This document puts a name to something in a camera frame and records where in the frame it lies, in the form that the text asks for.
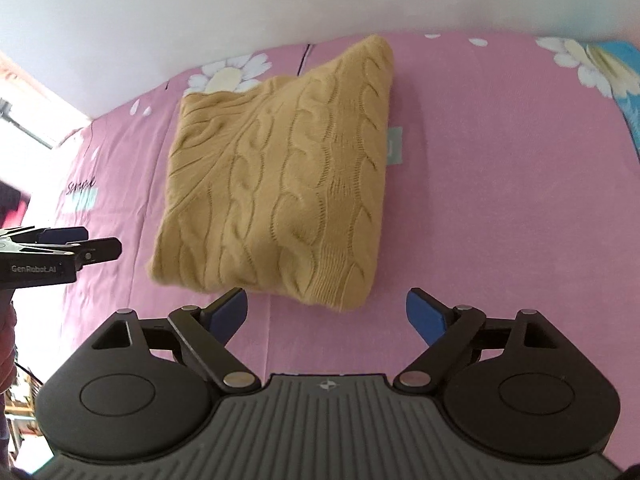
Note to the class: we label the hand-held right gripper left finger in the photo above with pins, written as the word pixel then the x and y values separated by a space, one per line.
pixel 227 315

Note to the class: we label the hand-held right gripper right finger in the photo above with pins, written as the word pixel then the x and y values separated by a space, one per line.
pixel 425 317

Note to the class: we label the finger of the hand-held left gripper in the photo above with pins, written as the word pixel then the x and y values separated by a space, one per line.
pixel 102 250
pixel 62 234

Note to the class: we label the person's left hand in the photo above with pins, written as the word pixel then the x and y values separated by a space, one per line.
pixel 7 350

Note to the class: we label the dark red cloth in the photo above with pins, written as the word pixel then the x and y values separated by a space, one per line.
pixel 11 205

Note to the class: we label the pink floral bedsheet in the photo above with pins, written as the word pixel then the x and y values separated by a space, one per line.
pixel 500 210

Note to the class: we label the window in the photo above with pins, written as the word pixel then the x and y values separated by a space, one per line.
pixel 25 105

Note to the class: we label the blue printed cloth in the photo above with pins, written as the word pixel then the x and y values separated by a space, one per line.
pixel 625 85

